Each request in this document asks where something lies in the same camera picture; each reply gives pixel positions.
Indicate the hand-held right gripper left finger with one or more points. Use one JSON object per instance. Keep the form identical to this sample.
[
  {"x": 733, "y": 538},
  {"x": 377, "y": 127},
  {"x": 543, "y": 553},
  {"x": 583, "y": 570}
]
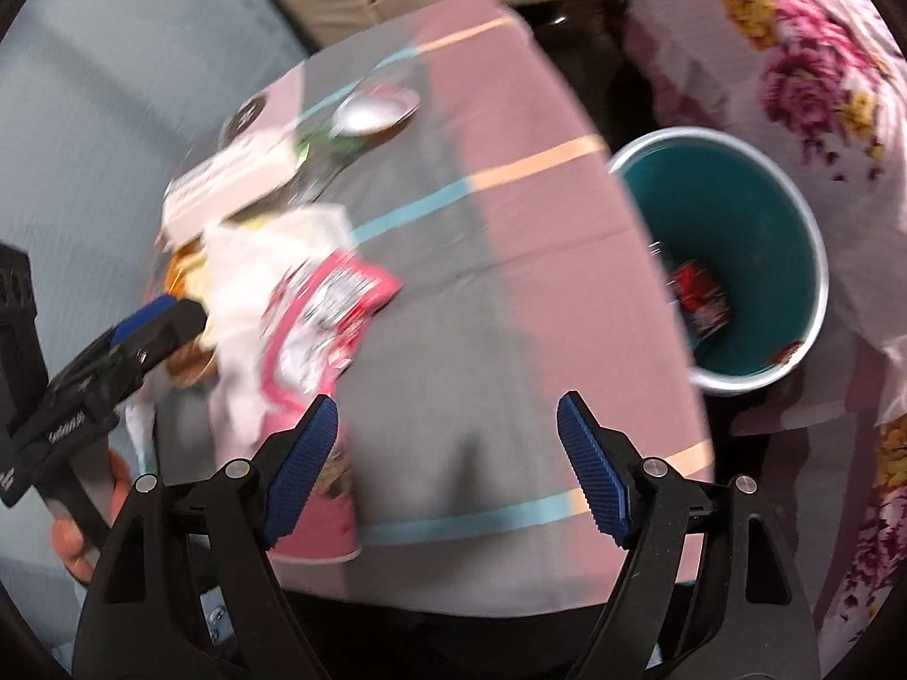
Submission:
[{"x": 301, "y": 471}]

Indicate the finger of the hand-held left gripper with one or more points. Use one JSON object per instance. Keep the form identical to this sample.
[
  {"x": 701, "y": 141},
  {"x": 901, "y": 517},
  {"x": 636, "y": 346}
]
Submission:
[{"x": 152, "y": 329}]

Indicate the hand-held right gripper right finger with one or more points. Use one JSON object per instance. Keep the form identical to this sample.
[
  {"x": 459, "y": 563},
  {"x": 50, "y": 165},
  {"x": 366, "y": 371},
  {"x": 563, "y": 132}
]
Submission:
[{"x": 592, "y": 471}]

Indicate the orange chocolate snack packet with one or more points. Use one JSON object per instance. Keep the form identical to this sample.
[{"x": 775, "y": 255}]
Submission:
[{"x": 185, "y": 280}]

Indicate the white tissue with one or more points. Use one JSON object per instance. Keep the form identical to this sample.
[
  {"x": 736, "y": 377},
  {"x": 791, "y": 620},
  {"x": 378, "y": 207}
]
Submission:
[{"x": 241, "y": 262}]

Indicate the pink white snack packet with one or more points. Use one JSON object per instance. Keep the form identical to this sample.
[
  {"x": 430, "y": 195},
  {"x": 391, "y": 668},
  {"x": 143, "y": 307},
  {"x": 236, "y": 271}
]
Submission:
[{"x": 319, "y": 312}]

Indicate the red dark snack packet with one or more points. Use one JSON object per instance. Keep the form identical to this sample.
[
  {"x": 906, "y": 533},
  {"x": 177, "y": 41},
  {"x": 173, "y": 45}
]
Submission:
[{"x": 700, "y": 297}]

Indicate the small red wrapper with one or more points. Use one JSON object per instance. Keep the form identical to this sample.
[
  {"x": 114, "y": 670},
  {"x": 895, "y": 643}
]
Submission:
[{"x": 789, "y": 352}]

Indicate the clear green plastic wrapper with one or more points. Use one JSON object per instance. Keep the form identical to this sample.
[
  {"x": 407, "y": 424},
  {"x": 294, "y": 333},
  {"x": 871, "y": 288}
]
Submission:
[{"x": 319, "y": 159}]

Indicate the teal bin with white rim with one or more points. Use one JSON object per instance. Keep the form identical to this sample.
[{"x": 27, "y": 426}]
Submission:
[{"x": 744, "y": 227}]

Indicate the person's left hand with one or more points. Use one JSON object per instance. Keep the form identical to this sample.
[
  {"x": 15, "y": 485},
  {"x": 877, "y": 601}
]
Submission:
[{"x": 74, "y": 545}]

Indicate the white cardboard box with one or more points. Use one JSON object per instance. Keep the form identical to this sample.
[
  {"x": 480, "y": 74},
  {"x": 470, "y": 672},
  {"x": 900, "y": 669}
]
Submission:
[{"x": 227, "y": 184}]

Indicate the patchwork pink grey tablecloth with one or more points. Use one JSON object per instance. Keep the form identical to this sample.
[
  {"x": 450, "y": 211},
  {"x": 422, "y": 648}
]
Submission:
[{"x": 496, "y": 262}]

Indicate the round foil lidded cup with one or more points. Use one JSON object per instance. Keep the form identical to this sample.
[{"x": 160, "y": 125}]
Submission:
[{"x": 372, "y": 111}]

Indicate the floral pink pillow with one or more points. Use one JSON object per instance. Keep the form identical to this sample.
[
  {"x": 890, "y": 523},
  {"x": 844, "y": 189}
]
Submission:
[{"x": 779, "y": 49}]

